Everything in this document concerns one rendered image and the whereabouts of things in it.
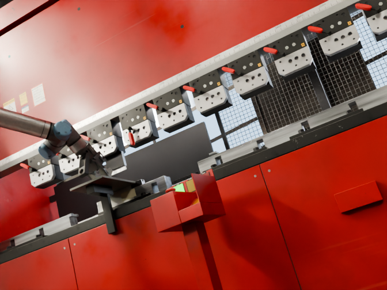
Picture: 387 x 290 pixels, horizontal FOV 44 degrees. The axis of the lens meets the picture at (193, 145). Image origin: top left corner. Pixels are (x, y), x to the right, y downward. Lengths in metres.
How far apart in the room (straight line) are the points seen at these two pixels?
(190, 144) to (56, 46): 0.92
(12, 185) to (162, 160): 0.92
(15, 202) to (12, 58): 0.85
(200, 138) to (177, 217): 1.12
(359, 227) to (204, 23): 1.15
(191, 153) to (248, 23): 0.89
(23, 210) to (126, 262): 1.11
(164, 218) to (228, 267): 0.37
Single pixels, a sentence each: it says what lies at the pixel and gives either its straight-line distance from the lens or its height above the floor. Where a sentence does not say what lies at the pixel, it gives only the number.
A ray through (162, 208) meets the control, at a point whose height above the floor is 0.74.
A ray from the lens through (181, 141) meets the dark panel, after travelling 2.77.
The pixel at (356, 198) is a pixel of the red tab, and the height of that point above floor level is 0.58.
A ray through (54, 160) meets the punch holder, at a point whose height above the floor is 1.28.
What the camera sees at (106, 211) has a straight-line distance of 2.16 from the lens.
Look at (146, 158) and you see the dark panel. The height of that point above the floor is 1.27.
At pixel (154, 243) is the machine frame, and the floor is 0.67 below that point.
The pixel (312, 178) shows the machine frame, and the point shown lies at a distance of 1.83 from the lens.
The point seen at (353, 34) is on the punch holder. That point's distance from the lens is 2.06.
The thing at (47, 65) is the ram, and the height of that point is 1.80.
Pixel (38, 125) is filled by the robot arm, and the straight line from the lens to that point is 2.00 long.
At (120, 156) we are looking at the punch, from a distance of 2.35.
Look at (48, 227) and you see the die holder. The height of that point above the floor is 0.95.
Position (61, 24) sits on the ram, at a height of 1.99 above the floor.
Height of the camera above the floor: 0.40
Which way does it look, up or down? 18 degrees up
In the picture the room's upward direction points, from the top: 16 degrees counter-clockwise
